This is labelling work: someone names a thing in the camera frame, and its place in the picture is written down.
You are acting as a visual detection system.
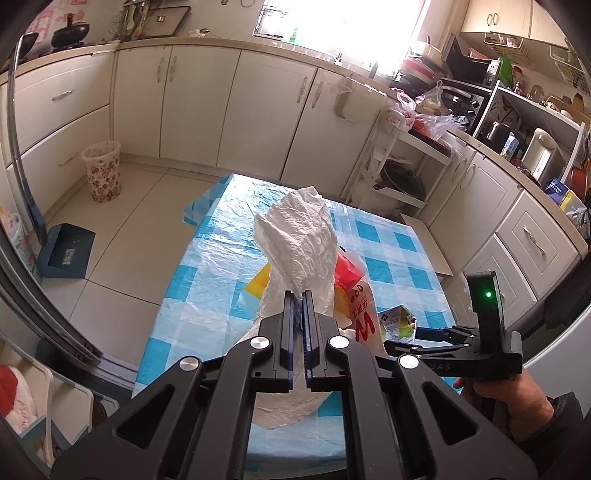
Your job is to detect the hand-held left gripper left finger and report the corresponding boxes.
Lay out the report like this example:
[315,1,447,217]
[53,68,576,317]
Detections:
[51,290,302,480]

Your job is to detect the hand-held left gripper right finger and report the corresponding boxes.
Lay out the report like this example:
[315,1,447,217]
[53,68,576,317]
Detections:
[302,289,539,480]

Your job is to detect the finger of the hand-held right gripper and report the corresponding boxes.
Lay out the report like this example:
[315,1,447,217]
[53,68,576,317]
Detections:
[384,340,446,360]
[414,326,476,344]

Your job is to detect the small green white carton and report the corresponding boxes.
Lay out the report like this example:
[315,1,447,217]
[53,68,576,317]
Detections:
[379,306,419,345]

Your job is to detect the yellow red snack packet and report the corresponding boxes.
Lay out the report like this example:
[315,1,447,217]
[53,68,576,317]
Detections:
[245,247,385,357]

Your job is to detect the person's right forearm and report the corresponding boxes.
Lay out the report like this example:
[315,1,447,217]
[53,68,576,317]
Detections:
[508,391,589,464]

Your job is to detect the person's right hand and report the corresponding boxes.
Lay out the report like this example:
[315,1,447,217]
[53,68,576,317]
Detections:
[454,371,555,443]

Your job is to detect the grey refrigerator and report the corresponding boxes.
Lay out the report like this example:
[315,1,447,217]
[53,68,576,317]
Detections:
[522,272,591,416]

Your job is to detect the flat cardboard board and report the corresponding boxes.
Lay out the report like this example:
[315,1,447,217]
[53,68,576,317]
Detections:
[399,212,456,278]

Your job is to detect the blue checkered tablecloth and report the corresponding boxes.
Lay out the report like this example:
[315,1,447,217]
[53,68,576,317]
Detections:
[131,173,459,480]

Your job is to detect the white cabinet with drawers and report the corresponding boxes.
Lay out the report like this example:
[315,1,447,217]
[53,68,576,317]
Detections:
[418,134,583,326]

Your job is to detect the black frying pan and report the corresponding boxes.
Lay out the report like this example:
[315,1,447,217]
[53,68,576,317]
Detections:
[373,159,427,202]

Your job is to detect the silver foil bag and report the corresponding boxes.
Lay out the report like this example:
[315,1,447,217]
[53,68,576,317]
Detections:
[564,203,591,229]

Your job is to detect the blue box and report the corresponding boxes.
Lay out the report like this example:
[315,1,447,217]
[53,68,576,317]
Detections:
[546,179,573,205]

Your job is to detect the white slim storage rack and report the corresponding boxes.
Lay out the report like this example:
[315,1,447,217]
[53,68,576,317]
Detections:
[344,108,457,219]

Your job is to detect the red pot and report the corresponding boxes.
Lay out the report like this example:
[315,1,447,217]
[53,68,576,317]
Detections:
[569,165,591,197]

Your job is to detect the white electric kettle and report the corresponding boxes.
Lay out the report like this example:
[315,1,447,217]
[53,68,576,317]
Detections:
[525,128,565,186]

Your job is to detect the black pot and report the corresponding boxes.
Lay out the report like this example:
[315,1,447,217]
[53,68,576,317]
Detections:
[481,121,512,145]

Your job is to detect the white cabinet with doors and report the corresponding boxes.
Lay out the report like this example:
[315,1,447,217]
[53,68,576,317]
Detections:
[113,44,395,188]

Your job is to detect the clear plastic food bag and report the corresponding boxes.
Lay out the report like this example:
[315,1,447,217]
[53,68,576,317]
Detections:
[412,80,471,140]

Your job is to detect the red white plastic bag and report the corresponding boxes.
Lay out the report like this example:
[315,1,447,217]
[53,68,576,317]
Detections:
[396,91,417,131]

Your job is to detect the black toaster oven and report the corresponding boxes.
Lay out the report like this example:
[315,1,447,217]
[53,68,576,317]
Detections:
[436,78,496,136]

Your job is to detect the blue dustpan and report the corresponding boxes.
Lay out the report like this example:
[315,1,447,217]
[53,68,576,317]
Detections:
[36,223,97,280]

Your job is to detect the white door shelf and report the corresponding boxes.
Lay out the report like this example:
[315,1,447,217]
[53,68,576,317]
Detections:
[0,339,95,468]

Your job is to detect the floral waste basket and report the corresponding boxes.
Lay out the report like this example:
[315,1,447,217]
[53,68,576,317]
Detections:
[82,141,123,204]

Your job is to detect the white countertop shelf unit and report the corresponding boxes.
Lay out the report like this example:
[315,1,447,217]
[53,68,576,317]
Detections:
[475,80,591,188]

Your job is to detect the stack of pots and bowls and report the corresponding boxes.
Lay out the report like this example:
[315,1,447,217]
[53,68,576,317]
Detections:
[392,41,445,93]

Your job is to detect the black microwave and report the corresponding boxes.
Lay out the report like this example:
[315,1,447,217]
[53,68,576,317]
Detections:
[442,34,503,88]

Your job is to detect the green bag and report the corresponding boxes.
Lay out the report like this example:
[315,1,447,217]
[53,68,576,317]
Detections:
[498,54,516,89]

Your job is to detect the red white pouch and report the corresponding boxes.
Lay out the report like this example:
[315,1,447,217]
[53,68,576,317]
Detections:
[0,364,38,435]

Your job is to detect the kitchen window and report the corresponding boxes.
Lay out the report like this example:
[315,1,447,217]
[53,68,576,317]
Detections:
[253,0,426,65]

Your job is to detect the white drawer cabinet beside stove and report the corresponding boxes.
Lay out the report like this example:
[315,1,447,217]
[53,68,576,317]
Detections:
[0,50,116,224]

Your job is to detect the grey tray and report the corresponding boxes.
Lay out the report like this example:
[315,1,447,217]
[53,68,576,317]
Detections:
[147,4,193,38]

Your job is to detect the black wok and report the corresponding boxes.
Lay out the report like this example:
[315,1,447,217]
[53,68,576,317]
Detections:
[50,14,91,49]

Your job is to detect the white wire basket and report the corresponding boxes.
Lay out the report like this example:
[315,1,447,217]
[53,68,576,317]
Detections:
[551,44,591,95]

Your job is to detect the white wall cabinet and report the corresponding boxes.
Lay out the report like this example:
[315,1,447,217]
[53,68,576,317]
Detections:
[461,0,571,48]

